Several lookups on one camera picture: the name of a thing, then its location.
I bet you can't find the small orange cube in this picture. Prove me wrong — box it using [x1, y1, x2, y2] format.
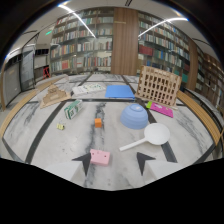
[94, 117, 103, 129]

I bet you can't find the pink block with holes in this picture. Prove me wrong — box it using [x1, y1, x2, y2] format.
[89, 148, 112, 167]

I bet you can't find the white plastic ladle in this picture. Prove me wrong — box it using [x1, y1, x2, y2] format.
[118, 122, 172, 153]

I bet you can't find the blue upturned bowl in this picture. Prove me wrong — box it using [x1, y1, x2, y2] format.
[119, 103, 150, 130]

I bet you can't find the magenta booklet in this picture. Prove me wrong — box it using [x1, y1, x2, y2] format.
[148, 101, 175, 119]

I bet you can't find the green and white box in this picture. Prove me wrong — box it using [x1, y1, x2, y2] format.
[63, 99, 84, 120]

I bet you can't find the wooden lattice building model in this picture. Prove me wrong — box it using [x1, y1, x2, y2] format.
[134, 65, 183, 111]

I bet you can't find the blue flat board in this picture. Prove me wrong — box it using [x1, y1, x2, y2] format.
[104, 84, 136, 100]

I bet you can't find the red step stool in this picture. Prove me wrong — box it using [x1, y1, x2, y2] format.
[41, 65, 52, 80]

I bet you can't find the wooden pillar panel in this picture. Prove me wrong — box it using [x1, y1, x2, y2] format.
[110, 7, 140, 76]

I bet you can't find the wooden bookshelf wall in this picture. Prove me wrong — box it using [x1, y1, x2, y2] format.
[49, 6, 224, 111]

